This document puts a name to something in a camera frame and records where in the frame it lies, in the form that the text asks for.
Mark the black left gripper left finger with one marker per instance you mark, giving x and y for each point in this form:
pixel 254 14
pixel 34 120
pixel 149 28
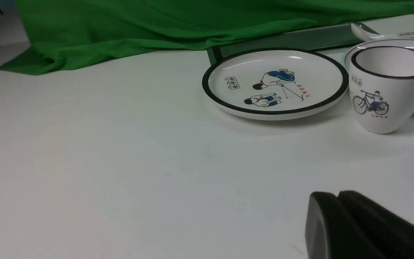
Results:
pixel 331 233

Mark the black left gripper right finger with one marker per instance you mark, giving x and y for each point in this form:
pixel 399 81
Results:
pixel 392 235

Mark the white cup with bicycle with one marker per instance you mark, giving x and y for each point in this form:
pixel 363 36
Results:
pixel 381 87

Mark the white plate with cartoon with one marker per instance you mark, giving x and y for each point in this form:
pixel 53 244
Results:
pixel 275 84

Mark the dark green rectangular tray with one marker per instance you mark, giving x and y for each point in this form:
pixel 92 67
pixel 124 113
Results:
pixel 312 39

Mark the green backdrop cloth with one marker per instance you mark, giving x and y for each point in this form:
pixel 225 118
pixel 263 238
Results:
pixel 73 34

